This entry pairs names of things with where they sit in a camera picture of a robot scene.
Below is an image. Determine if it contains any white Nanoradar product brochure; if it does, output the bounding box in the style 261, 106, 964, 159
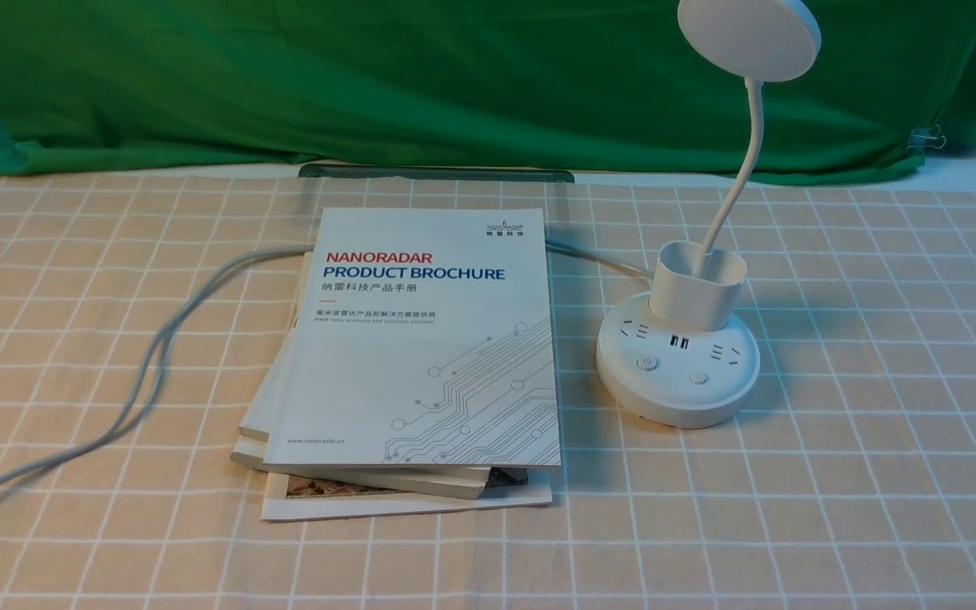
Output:
264, 208, 562, 469

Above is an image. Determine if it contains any grey power cable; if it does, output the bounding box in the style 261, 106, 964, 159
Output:
0, 241, 653, 519

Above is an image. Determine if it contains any white desk lamp with sockets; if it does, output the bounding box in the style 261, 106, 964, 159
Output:
596, 1, 822, 430

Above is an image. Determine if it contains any metal binder clip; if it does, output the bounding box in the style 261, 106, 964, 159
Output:
905, 125, 946, 154

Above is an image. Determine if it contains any bottom white booklet with photo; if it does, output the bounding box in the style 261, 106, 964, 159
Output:
260, 471, 553, 524

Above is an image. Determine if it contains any checked beige tablecloth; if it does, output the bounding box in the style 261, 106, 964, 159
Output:
0, 175, 976, 609

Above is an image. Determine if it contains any green backdrop cloth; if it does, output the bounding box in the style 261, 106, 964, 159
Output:
0, 1, 976, 185

